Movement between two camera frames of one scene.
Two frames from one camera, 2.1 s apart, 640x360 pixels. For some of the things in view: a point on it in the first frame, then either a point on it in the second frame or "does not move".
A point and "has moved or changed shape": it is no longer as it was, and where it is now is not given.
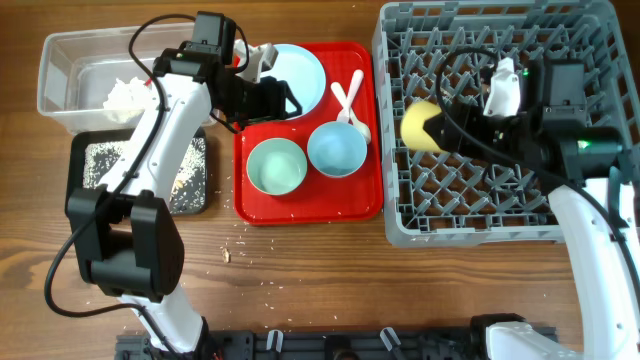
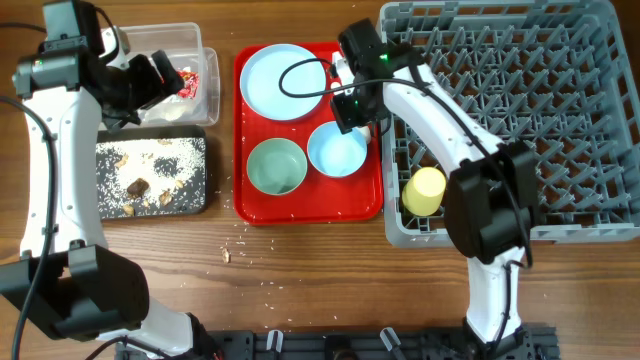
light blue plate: (302, 72) does not move
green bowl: (276, 166) does not move
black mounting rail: (408, 344) does not move
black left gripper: (273, 105) → (155, 88)
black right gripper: (447, 129) → (343, 118)
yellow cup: (411, 125) has moved or changed shape
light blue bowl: (337, 149) does not move
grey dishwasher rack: (438, 51) does not move
